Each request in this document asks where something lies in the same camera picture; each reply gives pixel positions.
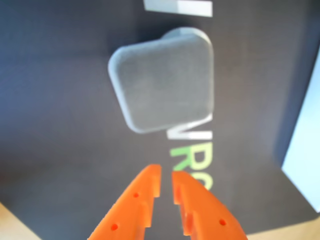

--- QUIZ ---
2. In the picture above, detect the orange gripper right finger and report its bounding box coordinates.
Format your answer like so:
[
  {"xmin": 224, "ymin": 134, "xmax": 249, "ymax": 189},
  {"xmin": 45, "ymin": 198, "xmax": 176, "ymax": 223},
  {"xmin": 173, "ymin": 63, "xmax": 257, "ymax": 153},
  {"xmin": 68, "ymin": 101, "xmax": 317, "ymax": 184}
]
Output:
[{"xmin": 171, "ymin": 170, "xmax": 248, "ymax": 240}]

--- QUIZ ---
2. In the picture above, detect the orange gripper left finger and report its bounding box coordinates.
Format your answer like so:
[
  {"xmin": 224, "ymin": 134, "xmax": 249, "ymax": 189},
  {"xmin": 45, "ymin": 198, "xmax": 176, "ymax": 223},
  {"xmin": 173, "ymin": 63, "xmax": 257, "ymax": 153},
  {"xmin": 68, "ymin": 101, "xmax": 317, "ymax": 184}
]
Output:
[{"xmin": 87, "ymin": 163, "xmax": 162, "ymax": 240}]

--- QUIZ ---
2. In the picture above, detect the grey square USB case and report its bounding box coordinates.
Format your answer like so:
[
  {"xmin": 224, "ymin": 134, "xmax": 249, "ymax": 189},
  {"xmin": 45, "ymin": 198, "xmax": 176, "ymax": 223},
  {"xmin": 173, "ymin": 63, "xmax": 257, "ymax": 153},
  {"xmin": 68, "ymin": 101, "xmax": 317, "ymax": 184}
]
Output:
[{"xmin": 107, "ymin": 27, "xmax": 215, "ymax": 135}]

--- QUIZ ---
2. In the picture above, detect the white cardboard box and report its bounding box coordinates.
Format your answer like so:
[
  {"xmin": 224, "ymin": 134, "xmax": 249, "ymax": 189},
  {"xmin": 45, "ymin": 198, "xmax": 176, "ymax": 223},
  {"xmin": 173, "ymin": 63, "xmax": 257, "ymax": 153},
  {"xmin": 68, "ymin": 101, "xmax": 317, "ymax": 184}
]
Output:
[{"xmin": 281, "ymin": 42, "xmax": 320, "ymax": 213}]

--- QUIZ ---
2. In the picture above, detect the dark mat with WOWROBO print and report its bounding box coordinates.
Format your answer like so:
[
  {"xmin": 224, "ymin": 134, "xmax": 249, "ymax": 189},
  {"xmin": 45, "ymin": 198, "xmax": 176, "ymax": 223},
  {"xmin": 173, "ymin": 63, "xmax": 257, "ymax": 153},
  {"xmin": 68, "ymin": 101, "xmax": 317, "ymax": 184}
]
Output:
[{"xmin": 0, "ymin": 0, "xmax": 320, "ymax": 240}]

